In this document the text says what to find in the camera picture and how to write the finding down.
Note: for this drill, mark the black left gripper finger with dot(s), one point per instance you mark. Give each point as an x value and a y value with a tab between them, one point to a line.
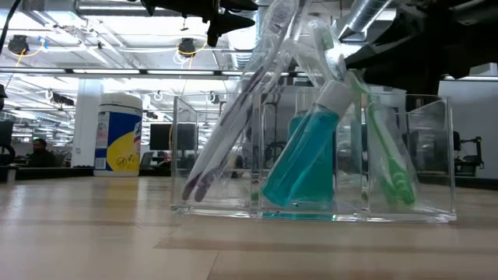
225	25
237	4

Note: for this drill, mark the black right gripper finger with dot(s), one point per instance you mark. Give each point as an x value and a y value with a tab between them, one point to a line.
381	54
412	79

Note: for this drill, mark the green toothbrush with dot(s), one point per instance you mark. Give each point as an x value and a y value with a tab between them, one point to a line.
404	190
389	190

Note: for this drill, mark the clear acrylic organizer box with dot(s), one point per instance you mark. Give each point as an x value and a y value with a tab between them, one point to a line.
428	212

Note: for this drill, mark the blue mouthwash bottle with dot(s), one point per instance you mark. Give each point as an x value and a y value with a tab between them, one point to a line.
295	163
325	183

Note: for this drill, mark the black background robot arm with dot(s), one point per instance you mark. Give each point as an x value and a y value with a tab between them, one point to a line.
476	153

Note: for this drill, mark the black computer monitor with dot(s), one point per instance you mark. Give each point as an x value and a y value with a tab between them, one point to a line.
159	136

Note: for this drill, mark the Lysol wipes canister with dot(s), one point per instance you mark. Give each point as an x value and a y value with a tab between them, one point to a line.
118	136

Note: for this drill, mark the person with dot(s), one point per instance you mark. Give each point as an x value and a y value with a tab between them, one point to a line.
41	155

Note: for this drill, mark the silver ventilation duct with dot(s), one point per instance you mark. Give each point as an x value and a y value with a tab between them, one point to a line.
363	17
243	54

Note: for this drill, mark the black ceiling-mounted camera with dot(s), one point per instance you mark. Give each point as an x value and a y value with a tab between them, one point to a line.
18	44
187	46

